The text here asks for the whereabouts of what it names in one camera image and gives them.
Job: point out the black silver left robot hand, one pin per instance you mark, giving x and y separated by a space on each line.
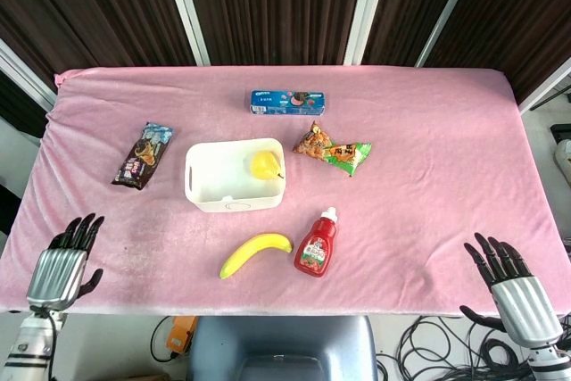
58 274

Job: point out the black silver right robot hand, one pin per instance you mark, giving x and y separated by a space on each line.
526 305

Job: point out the yellow pear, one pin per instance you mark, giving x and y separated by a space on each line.
263 164

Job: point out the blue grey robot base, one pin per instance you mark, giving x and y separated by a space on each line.
281 345

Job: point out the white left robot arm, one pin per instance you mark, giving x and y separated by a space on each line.
31 345

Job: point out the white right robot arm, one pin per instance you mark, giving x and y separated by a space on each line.
551 361

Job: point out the orange corded pendant controller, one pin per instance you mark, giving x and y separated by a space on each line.
180 336

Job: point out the white plastic bin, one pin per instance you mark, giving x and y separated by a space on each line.
214 176

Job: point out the blue cookie box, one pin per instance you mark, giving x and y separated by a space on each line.
285 102

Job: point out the dark brown snack bag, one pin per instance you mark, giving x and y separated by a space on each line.
143 155

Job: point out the pink table cloth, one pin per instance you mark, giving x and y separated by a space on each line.
424 198

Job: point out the yellow banana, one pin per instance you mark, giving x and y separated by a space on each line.
254 249

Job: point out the red ketchup bottle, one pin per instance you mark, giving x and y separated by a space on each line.
314 251

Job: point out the green orange snack bag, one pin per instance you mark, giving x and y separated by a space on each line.
343 153

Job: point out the white frame post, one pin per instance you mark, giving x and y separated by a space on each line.
185 6
368 6
27 75
546 86
448 10

